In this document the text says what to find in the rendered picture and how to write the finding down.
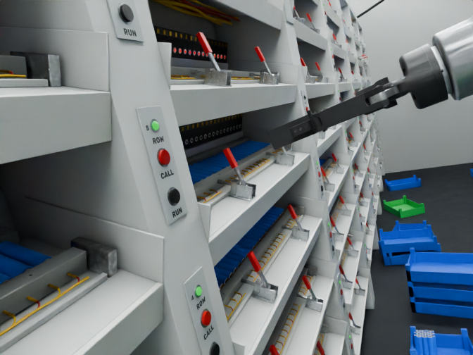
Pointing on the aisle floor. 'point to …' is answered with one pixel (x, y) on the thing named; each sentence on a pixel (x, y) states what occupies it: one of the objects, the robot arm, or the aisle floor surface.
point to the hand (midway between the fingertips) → (294, 130)
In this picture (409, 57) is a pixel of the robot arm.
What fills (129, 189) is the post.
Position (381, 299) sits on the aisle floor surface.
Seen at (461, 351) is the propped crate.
